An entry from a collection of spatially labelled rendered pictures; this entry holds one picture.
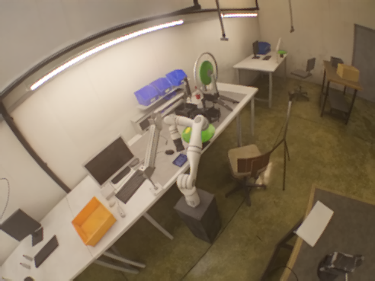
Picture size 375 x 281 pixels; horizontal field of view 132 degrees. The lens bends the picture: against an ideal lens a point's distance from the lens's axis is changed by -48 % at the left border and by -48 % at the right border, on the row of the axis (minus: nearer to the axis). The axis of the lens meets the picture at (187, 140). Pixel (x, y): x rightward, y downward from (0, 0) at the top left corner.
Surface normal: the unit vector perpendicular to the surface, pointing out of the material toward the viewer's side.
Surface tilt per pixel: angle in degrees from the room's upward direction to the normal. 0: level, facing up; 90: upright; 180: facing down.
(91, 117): 90
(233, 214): 0
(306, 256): 0
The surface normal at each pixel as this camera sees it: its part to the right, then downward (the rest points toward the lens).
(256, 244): -0.23, -0.74
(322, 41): -0.64, 0.60
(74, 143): 0.74, 0.30
